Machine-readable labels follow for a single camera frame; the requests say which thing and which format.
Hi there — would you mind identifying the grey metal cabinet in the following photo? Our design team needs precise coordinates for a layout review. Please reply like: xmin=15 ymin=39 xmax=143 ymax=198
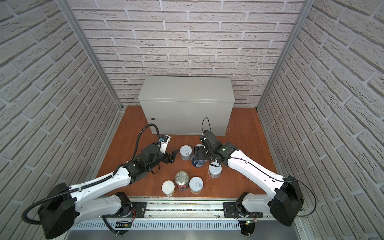
xmin=138 ymin=76 xmax=235 ymax=136

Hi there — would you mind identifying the perforated white vent strip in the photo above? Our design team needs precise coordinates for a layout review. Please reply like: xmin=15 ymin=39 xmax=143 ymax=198
xmin=70 ymin=220 xmax=242 ymax=231

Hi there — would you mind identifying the right aluminium corner post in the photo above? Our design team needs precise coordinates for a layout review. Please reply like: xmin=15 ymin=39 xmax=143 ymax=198
xmin=256 ymin=0 xmax=315 ymax=111

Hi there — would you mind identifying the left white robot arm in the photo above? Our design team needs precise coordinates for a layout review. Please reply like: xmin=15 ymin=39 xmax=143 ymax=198
xmin=38 ymin=144 xmax=178 ymax=239

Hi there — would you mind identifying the white lid small can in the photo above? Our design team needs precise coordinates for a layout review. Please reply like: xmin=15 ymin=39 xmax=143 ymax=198
xmin=162 ymin=180 xmax=176 ymax=197

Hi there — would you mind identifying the blue label tin can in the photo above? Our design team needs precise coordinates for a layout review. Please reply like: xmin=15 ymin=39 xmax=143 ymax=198
xmin=191 ymin=144 xmax=209 ymax=168

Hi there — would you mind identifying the left aluminium corner post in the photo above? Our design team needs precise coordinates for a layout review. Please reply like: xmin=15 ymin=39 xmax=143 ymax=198
xmin=56 ymin=0 xmax=124 ymax=111

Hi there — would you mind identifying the front aluminium mounting rail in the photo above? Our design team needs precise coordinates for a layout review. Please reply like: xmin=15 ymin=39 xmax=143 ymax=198
xmin=64 ymin=197 xmax=301 ymax=221

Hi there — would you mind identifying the left black corrugated cable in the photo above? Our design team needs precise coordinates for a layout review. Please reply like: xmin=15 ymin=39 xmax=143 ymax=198
xmin=21 ymin=123 xmax=161 ymax=225

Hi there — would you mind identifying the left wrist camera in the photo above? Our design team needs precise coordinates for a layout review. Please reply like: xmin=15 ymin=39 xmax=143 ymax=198
xmin=159 ymin=135 xmax=171 ymax=154

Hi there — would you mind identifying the aluminium corner post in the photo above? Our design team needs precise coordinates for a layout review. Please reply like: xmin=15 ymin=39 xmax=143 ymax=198
xmin=256 ymin=0 xmax=315 ymax=111
xmin=56 ymin=0 xmax=124 ymax=111

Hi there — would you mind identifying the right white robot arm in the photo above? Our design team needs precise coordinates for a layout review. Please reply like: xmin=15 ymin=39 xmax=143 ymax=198
xmin=200 ymin=130 xmax=304 ymax=227

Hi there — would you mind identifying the plain lid silver can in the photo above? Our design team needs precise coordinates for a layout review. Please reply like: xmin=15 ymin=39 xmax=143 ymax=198
xmin=209 ymin=162 xmax=223 ymax=179

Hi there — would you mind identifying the grey label pull-tab can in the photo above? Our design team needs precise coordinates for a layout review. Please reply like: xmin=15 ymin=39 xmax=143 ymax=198
xmin=180 ymin=145 xmax=193 ymax=161

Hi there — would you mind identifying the yellow label pull-tab can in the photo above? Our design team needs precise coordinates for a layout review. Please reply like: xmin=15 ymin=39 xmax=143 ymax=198
xmin=189 ymin=177 xmax=204 ymax=195

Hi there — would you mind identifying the right thin black cable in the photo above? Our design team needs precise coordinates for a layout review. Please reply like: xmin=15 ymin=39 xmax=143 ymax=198
xmin=200 ymin=117 xmax=318 ymax=217

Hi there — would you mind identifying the dark tomato label can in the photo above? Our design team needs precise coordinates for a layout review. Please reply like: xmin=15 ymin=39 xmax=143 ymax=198
xmin=175 ymin=171 xmax=189 ymax=191

